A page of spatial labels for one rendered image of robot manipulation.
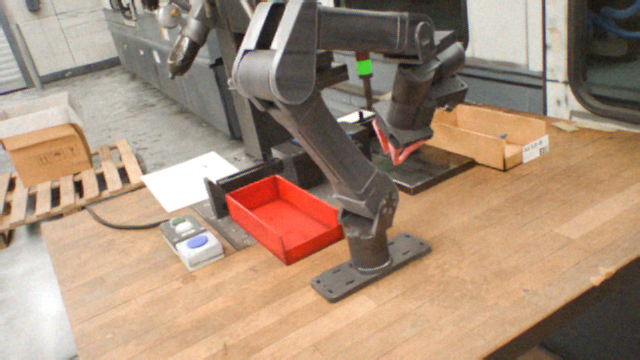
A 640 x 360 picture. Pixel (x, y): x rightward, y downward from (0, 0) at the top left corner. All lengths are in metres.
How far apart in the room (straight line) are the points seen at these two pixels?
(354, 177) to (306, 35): 0.22
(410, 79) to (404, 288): 0.31
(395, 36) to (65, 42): 9.63
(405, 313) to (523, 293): 0.16
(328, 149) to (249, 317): 0.29
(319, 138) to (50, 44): 9.65
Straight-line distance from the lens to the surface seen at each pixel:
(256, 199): 1.16
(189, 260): 1.01
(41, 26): 10.28
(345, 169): 0.77
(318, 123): 0.72
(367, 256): 0.85
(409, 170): 1.17
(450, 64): 0.92
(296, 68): 0.67
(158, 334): 0.90
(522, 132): 1.26
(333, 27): 0.73
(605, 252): 0.92
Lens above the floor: 1.40
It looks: 23 degrees down
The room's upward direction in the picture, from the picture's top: 12 degrees counter-clockwise
